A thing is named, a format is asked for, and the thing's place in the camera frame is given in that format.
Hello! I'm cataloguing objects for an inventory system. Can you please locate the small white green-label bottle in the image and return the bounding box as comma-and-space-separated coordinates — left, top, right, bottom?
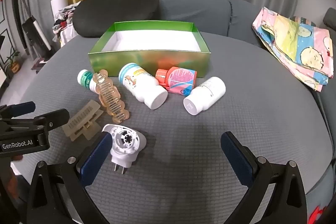
77, 69, 101, 93

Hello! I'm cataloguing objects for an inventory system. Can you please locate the white plug-in device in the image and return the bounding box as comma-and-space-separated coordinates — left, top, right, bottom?
102, 123, 147, 174

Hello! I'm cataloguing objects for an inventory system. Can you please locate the red patterned cloth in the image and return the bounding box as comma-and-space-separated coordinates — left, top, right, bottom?
308, 204, 328, 224

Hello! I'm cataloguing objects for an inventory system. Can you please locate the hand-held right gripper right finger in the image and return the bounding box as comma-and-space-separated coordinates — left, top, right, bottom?
220, 131, 307, 224

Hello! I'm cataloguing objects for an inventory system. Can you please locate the black stick vacuum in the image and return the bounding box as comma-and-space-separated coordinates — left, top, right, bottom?
12, 0, 53, 56

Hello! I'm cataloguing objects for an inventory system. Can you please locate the orange translucent hair clip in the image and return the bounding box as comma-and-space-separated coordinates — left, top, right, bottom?
92, 69, 130, 123

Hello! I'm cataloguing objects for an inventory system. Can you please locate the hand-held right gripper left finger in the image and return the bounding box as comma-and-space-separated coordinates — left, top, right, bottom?
28, 132, 113, 224

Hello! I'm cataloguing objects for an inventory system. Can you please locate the red bottle pink label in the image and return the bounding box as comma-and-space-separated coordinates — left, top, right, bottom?
155, 66, 197, 96

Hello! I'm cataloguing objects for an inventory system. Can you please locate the grey sofa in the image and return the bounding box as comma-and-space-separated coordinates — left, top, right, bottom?
0, 0, 336, 224

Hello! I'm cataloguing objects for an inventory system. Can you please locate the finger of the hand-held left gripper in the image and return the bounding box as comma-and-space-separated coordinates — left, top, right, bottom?
16, 109, 70, 135
0, 101, 36, 120

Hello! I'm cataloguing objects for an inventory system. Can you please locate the white blue-yellow-label bottle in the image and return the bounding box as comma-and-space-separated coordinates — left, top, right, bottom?
119, 63, 168, 110

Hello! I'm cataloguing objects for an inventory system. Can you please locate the dark grey cushion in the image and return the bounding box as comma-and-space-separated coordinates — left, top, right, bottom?
73, 0, 161, 38

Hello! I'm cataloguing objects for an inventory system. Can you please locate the pile of clothes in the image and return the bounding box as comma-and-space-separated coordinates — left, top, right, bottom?
52, 2, 82, 46

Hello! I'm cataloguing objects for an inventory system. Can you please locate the white paper bag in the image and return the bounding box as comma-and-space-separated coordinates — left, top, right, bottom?
50, 0, 68, 17

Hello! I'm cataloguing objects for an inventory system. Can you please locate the green cardboard box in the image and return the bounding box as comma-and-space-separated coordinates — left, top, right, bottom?
88, 21, 211, 78

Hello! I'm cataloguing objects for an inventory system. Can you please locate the colourful cartoon printed cloth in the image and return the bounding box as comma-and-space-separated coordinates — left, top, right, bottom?
252, 7, 335, 93

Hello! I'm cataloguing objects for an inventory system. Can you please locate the grey armchair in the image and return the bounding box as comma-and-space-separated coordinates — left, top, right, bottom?
323, 7, 336, 30

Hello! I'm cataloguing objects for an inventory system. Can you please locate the potted plant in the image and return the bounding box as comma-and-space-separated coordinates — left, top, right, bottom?
5, 51, 21, 73

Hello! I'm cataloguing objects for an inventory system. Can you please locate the beige hair clip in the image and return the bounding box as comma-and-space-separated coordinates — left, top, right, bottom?
62, 100, 104, 141

